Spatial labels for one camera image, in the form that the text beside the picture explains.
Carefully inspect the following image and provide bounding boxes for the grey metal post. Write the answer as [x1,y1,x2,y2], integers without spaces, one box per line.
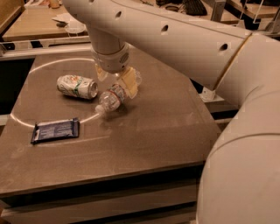
[211,0,226,22]

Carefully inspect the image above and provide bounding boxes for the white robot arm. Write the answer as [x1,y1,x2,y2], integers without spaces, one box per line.
[63,0,280,224]

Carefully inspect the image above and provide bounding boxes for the clear plastic water bottle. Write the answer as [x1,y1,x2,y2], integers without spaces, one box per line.
[95,76,142,115]

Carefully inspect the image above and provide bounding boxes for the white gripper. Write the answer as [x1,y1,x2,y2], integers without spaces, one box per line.
[91,43,138,99]

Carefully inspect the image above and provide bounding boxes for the white face mask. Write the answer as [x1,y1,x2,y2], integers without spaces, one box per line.
[65,21,86,34]

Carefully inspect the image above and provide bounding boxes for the black computer keyboard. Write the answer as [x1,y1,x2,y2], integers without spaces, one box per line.
[183,0,207,16]

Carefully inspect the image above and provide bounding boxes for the white papers on desk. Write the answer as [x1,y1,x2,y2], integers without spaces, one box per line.
[52,13,73,23]

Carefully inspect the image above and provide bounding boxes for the wooden background desk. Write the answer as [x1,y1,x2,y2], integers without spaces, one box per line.
[2,0,239,42]

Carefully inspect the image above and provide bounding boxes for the blue snack wrapper packet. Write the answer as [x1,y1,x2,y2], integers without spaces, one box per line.
[31,118,80,144]

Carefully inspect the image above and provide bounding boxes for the crushed white soda can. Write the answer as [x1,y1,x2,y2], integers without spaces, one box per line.
[57,75,98,100]

